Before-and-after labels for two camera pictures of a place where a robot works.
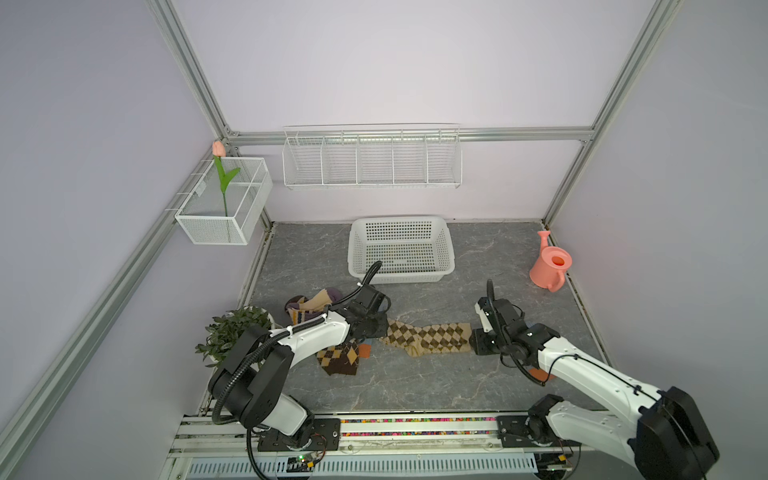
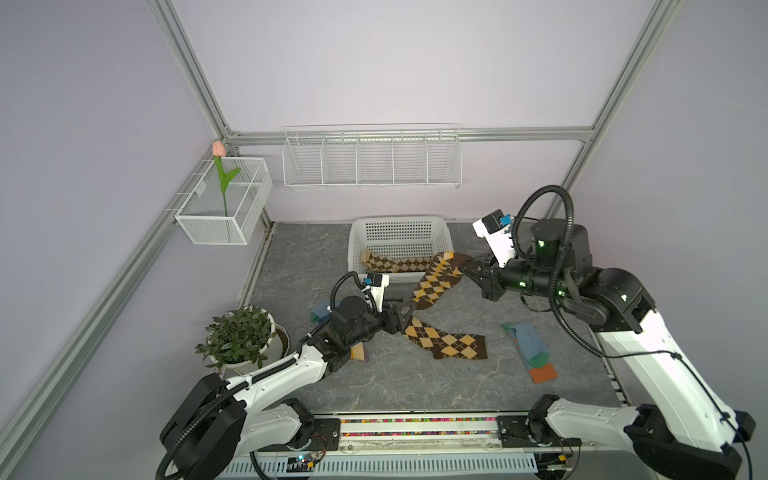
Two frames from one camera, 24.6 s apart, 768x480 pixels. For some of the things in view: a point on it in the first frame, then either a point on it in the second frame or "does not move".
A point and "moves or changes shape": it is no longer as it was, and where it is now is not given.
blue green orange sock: (365, 351) -> (320, 312)
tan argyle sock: (418, 341) -> (394, 264)
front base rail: (218, 432) does not move
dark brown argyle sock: (341, 359) moves or changes shape
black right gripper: (476, 342) -> (488, 277)
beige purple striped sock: (301, 308) -> (358, 352)
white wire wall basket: (202, 217) does not move
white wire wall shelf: (373, 156) does not move
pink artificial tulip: (219, 152) does not move
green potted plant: (224, 330) does not move
